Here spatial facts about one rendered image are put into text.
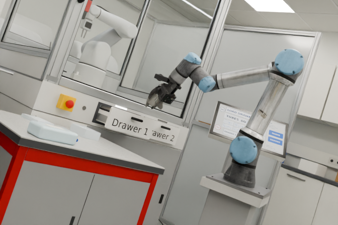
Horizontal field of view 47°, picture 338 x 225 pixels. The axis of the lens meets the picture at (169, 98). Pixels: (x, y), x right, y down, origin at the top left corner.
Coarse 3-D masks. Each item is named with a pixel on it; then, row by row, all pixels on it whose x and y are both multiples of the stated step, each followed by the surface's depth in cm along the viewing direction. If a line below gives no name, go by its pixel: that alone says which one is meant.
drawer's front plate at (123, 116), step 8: (112, 112) 193; (120, 112) 196; (128, 112) 199; (112, 120) 193; (120, 120) 196; (128, 120) 199; (144, 120) 206; (152, 120) 209; (112, 128) 194; (120, 128) 197; (136, 128) 204; (144, 128) 207; (152, 128) 210; (136, 136) 205; (144, 136) 208
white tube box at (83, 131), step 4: (72, 124) 178; (76, 124) 181; (72, 128) 178; (76, 128) 176; (80, 128) 174; (84, 128) 178; (88, 128) 183; (76, 132) 175; (80, 132) 173; (84, 132) 171; (88, 132) 171; (92, 132) 173; (96, 132) 174; (80, 136) 172; (84, 136) 171; (88, 136) 172; (92, 136) 173; (96, 136) 175; (96, 140) 175
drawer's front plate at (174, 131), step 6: (156, 126) 228; (168, 126) 234; (156, 132) 229; (162, 132) 232; (168, 132) 235; (174, 132) 238; (150, 138) 227; (156, 138) 230; (168, 138) 236; (174, 138) 239; (174, 144) 240
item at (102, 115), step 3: (99, 111) 204; (102, 111) 202; (105, 111) 200; (99, 114) 203; (102, 114) 201; (105, 114) 199; (108, 114) 197; (99, 117) 202; (102, 117) 200; (105, 117) 198; (99, 120) 201; (102, 120) 199; (105, 120) 197; (105, 123) 196
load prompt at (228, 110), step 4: (228, 108) 270; (232, 108) 271; (228, 112) 267; (232, 112) 268; (236, 112) 269; (240, 112) 269; (244, 112) 270; (240, 116) 267; (244, 116) 268; (248, 116) 268
